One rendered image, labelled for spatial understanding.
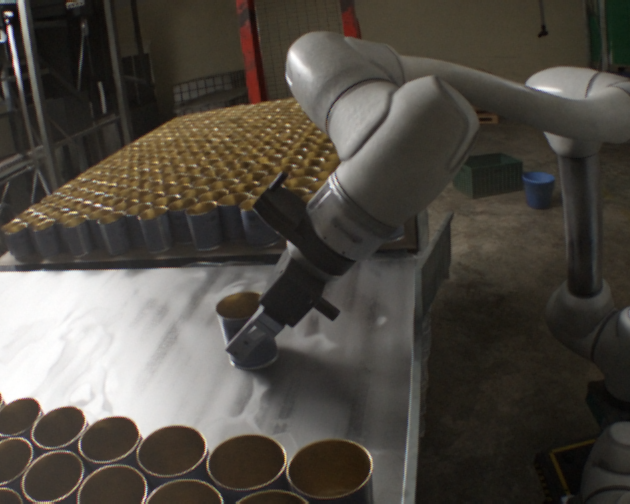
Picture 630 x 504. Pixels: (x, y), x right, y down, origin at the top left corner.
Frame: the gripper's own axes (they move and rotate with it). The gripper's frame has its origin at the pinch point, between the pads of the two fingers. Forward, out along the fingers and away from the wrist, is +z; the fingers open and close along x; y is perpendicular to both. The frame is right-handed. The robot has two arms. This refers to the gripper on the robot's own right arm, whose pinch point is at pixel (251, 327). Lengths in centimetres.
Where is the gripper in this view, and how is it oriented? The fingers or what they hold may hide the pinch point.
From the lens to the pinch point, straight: 64.5
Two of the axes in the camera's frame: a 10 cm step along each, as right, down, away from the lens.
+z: -6.0, 6.7, 4.4
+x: 1.7, -4.3, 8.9
